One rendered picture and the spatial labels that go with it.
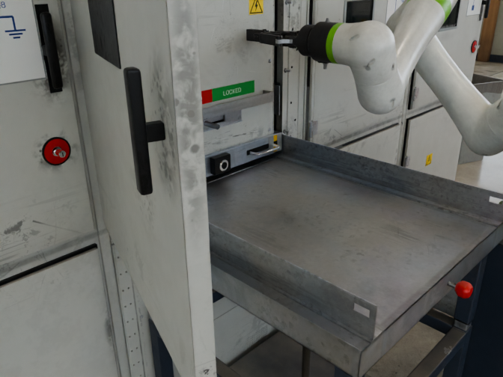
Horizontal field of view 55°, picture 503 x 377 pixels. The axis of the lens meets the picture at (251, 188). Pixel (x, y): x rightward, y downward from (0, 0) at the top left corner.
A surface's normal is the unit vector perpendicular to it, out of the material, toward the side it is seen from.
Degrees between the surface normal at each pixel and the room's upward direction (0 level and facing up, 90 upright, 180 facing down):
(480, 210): 90
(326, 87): 90
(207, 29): 90
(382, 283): 0
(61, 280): 90
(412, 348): 0
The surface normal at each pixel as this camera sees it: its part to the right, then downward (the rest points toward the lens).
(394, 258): -0.01, -0.91
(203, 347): 0.46, 0.35
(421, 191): -0.71, 0.29
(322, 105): 0.71, 0.28
